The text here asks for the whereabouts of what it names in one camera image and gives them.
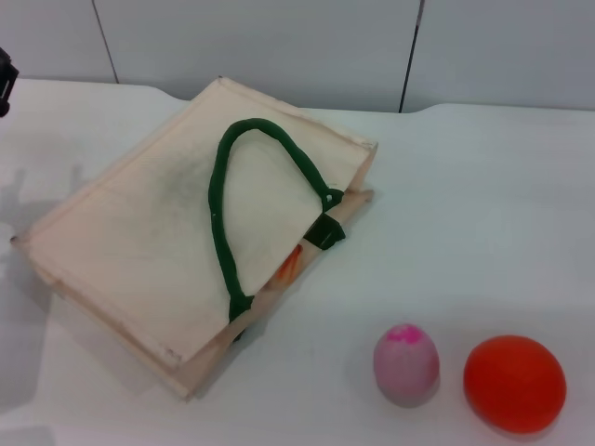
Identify cream tote bag green handles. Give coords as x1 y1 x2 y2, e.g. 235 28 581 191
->
10 75 379 404

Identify orange striped bread loaf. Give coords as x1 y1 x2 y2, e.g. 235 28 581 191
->
273 244 307 288

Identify pink egg shaped toy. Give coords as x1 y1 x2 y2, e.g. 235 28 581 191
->
372 323 441 409

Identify orange red ball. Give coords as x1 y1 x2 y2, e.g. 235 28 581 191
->
462 334 568 436

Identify thin black wall strip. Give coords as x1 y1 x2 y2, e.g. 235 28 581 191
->
398 0 426 114

